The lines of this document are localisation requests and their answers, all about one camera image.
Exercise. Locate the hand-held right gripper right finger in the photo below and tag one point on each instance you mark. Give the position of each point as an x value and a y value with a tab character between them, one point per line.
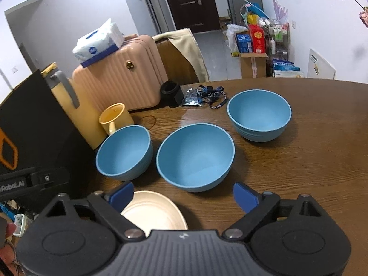
245	197

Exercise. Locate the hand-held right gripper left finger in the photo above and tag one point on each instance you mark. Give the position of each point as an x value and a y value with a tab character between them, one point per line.
122	195

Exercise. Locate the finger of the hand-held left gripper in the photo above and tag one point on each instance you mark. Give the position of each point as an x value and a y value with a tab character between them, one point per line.
50	176

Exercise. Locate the cream plate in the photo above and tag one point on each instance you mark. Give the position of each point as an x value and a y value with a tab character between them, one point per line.
155	212

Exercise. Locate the small blue bowl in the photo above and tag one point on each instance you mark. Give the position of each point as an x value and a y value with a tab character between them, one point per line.
123	155

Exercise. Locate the medium blue bowl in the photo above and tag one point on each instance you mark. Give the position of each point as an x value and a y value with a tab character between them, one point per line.
195	158

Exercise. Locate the large blue bowl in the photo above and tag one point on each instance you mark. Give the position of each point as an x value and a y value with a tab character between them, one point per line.
258	115

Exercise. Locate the person's left hand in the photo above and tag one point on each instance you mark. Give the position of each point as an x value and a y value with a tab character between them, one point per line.
8	257

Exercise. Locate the black box orange logo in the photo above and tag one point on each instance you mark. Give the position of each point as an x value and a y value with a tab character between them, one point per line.
43	138

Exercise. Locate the yellow cup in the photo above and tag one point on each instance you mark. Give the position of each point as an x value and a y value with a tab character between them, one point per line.
120	118

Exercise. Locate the brown rubber band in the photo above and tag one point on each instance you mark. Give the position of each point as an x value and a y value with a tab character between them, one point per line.
148	117

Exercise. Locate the black cylinder cap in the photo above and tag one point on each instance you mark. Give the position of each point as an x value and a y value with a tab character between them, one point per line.
171	95

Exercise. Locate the dark plastic packet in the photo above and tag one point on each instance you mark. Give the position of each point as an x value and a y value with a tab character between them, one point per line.
191	97

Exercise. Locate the pink ribbed suitcase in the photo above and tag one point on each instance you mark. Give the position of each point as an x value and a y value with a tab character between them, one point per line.
120	77

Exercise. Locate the cardboard box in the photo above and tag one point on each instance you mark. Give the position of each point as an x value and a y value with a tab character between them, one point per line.
254	64

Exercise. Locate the blue white bag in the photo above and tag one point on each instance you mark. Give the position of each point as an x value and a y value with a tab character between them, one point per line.
287	68

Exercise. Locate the wooden chair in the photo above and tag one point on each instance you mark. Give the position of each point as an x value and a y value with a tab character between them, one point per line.
178	63

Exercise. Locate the white blue tissue pack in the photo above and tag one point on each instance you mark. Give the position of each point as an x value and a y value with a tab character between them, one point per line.
97	40

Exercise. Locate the blue box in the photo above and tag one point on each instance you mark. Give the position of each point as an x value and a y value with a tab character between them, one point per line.
243	42

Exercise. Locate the chair with beige cloth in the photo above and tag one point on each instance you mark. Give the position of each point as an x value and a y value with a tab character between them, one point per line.
192	49

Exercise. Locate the metal storage rack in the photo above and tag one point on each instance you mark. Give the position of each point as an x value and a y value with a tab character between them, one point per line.
280	43

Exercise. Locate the white plastic bag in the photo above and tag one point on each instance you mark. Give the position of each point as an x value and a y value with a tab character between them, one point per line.
231	34

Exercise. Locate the teal bag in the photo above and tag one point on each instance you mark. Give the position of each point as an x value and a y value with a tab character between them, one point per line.
254	11

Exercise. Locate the dark brown door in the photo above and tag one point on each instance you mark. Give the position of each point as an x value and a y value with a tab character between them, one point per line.
192	3

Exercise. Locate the pink fan wall decoration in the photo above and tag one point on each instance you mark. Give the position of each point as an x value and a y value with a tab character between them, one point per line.
280	10

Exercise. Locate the grey narrow door frame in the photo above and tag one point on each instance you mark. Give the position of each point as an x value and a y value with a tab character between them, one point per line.
149	3

